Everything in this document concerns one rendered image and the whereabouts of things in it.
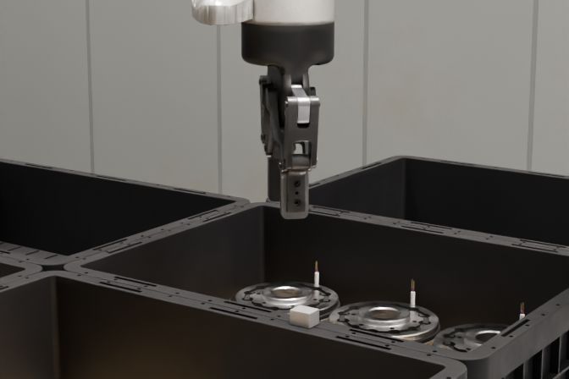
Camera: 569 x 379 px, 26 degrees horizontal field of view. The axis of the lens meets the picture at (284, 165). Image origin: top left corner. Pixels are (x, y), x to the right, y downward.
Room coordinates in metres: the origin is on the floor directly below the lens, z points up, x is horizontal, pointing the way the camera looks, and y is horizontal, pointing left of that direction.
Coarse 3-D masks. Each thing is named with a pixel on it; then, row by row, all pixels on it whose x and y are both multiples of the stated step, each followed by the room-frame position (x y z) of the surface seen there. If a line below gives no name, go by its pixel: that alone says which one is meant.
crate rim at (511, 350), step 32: (192, 224) 1.16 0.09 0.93; (352, 224) 1.18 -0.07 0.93; (384, 224) 1.16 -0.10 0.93; (96, 256) 1.05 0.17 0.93; (544, 256) 1.06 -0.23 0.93; (160, 288) 0.95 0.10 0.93; (288, 320) 0.88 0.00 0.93; (544, 320) 0.88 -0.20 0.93; (448, 352) 0.81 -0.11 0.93; (480, 352) 0.81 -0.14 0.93; (512, 352) 0.84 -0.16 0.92
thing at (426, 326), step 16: (352, 304) 1.12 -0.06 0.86; (368, 304) 1.12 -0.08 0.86; (384, 304) 1.12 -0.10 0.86; (400, 304) 1.12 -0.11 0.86; (336, 320) 1.07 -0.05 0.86; (352, 320) 1.07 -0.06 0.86; (416, 320) 1.07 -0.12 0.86; (432, 320) 1.07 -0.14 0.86; (400, 336) 1.03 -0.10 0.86; (416, 336) 1.04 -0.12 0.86
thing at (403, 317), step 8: (360, 312) 1.08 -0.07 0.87; (368, 312) 1.09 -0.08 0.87; (376, 312) 1.09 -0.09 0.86; (384, 312) 1.09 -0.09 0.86; (392, 312) 1.09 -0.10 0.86; (400, 312) 1.08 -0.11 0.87; (408, 312) 1.08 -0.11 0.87; (360, 320) 1.07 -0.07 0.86; (368, 320) 1.06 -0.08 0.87; (376, 320) 1.06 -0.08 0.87; (384, 320) 1.06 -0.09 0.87; (392, 320) 1.06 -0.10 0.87; (400, 320) 1.06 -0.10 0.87; (408, 320) 1.07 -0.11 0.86
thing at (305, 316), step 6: (300, 306) 0.87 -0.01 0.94; (306, 306) 0.87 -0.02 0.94; (294, 312) 0.86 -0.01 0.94; (300, 312) 0.86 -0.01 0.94; (306, 312) 0.86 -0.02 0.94; (312, 312) 0.86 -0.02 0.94; (318, 312) 0.87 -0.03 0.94; (294, 318) 0.86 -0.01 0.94; (300, 318) 0.86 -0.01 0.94; (306, 318) 0.86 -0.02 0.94; (312, 318) 0.86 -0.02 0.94; (318, 318) 0.87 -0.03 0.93; (294, 324) 0.86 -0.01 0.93; (300, 324) 0.86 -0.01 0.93; (306, 324) 0.86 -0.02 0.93; (312, 324) 0.86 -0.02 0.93
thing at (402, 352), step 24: (0, 288) 0.96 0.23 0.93; (24, 288) 0.97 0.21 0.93; (96, 288) 0.97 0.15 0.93; (120, 288) 0.95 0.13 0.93; (144, 288) 0.95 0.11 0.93; (192, 312) 0.91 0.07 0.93; (216, 312) 0.90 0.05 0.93; (240, 312) 0.89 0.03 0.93; (288, 336) 0.86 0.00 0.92; (312, 336) 0.85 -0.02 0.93; (336, 336) 0.84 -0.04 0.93; (408, 360) 0.80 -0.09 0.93; (432, 360) 0.79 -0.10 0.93; (456, 360) 0.79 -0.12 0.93
